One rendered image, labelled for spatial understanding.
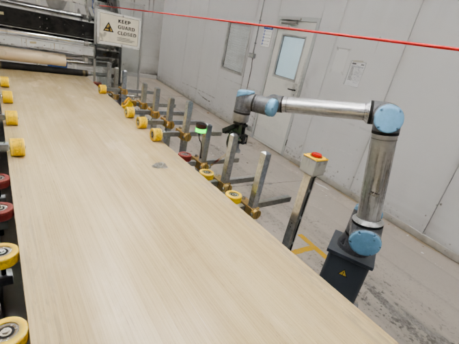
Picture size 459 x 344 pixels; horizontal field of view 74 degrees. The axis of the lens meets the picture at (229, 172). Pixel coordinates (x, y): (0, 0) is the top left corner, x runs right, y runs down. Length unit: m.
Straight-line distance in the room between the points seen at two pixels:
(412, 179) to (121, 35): 3.60
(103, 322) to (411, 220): 3.55
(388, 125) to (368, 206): 0.40
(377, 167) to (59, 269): 1.31
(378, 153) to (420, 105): 2.41
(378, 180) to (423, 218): 2.39
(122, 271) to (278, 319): 0.45
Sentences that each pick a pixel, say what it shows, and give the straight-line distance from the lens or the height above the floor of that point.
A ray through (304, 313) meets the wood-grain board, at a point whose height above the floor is 0.90.
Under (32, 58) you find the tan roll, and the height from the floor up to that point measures 1.04.
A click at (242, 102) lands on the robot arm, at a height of 1.29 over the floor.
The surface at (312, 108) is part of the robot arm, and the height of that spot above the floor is 1.32.
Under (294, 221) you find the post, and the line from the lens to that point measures 1.30.
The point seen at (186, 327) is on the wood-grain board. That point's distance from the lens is 0.84.
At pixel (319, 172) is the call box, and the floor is 1.17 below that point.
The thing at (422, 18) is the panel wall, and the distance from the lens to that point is 4.12.
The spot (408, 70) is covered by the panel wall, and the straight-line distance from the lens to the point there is 4.04.
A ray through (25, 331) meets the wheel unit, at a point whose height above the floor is 0.91.
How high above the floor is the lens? 1.55
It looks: 23 degrees down
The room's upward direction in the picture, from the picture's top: 12 degrees clockwise
